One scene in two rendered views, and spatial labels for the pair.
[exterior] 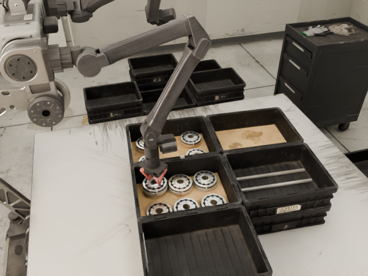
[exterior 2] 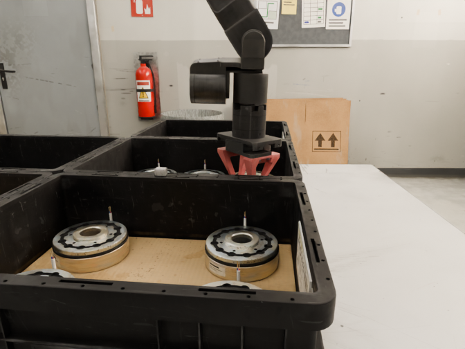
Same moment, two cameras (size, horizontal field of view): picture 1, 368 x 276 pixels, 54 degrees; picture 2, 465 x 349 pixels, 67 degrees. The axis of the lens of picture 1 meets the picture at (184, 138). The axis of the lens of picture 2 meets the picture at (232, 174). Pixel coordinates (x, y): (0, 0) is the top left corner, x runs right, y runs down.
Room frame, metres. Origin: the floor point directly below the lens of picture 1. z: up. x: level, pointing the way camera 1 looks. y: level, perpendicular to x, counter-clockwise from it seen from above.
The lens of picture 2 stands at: (1.66, 0.28, 1.10)
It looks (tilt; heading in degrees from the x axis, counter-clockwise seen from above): 17 degrees down; 197
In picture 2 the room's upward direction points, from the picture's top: straight up
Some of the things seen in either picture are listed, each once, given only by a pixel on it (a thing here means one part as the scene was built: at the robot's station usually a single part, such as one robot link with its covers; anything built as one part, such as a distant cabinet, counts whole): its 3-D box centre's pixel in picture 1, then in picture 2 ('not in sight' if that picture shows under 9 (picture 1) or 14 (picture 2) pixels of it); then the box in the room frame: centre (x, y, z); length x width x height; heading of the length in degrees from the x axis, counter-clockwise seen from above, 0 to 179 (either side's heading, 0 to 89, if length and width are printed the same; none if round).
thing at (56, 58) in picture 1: (58, 58); not in sight; (1.06, 0.40, 1.45); 0.09 x 0.08 x 0.12; 16
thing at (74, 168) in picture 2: (183, 185); (195, 158); (1.03, 0.00, 0.92); 0.40 x 0.30 x 0.02; 101
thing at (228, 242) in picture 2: not in sight; (241, 239); (1.23, 0.16, 0.86); 0.05 x 0.05 x 0.01
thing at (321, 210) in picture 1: (271, 197); not in sight; (1.10, -0.39, 0.76); 0.40 x 0.30 x 0.12; 101
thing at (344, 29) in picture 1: (343, 28); not in sight; (2.80, -1.27, 0.88); 0.29 x 0.22 x 0.03; 106
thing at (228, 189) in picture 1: (183, 194); (196, 183); (1.03, 0.00, 0.87); 0.40 x 0.30 x 0.11; 101
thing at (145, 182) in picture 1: (154, 182); not in sight; (1.08, 0.12, 0.88); 0.10 x 0.10 x 0.01
